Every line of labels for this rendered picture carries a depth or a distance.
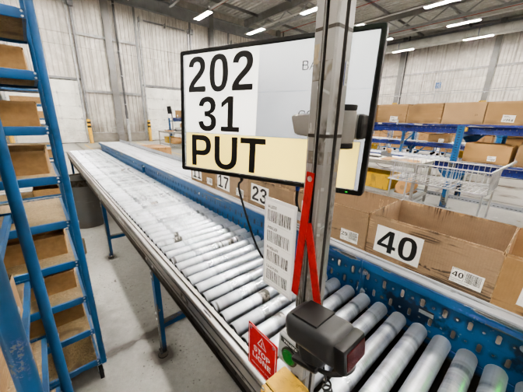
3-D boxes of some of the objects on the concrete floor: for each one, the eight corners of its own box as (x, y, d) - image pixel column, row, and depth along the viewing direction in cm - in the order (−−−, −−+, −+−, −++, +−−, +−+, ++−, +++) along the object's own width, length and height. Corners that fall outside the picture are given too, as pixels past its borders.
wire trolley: (377, 229, 339) (390, 152, 309) (396, 220, 373) (409, 150, 343) (477, 264, 259) (508, 166, 229) (490, 249, 293) (518, 160, 263)
